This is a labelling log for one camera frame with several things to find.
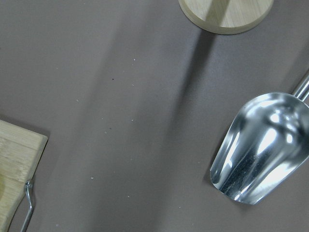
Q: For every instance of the wooden mug tree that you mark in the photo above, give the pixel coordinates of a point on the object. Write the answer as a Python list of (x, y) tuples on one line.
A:
[(226, 17)]

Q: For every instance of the wooden cutting board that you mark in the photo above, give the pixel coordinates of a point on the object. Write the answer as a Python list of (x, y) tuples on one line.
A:
[(20, 153)]

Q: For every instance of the steel scoop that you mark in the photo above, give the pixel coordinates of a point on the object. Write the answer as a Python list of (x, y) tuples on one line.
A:
[(265, 143)]

